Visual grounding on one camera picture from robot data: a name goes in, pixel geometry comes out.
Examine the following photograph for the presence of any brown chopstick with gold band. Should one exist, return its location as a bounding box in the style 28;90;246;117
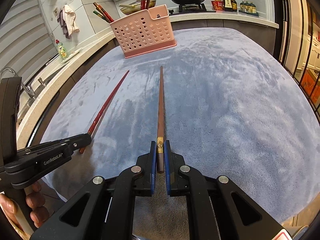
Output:
157;66;165;173

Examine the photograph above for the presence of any olive pan with glass lid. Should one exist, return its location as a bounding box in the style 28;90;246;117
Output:
119;0;141;15

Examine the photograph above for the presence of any tray of small spice jars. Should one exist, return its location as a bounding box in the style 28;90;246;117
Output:
239;1;259;17

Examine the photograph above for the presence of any orange gift box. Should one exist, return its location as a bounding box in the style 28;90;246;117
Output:
301;68;320;104

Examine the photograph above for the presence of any pink perforated utensil holder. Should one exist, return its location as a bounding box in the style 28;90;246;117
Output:
110;5;177;59

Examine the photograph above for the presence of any grey-blue fleece table mat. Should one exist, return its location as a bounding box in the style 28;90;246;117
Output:
39;27;320;240

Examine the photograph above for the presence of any bright red twisted chopstick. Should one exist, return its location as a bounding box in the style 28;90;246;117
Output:
98;5;114;22

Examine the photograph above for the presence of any dark red twisted chopstick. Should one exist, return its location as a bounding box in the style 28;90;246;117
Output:
79;70;130;155

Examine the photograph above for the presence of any person's left hand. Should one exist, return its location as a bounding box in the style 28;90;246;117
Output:
1;181;49;230

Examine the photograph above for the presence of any hanging pink and purple cloth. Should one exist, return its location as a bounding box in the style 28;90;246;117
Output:
57;4;80;39

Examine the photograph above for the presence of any black metal grid door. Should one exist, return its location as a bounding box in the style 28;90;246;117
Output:
274;0;319;118

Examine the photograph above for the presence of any green dish soap bottle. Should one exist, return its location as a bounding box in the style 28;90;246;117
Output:
55;40;68;60

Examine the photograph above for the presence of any chrome sink faucet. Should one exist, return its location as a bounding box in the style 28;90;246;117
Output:
1;67;47;99

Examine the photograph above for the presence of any green chopstick with gold band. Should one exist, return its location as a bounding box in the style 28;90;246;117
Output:
93;10;110;23

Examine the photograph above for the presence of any red instant noodle cup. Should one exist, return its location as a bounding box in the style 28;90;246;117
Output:
211;1;224;11

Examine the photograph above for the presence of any purple-brown chopstick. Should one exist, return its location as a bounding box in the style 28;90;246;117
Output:
93;2;108;19

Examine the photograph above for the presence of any black gas stove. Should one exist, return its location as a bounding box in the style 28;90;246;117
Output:
168;3;216;15

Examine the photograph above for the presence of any dark sauce bottle yellow cap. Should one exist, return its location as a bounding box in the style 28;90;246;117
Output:
231;0;238;12

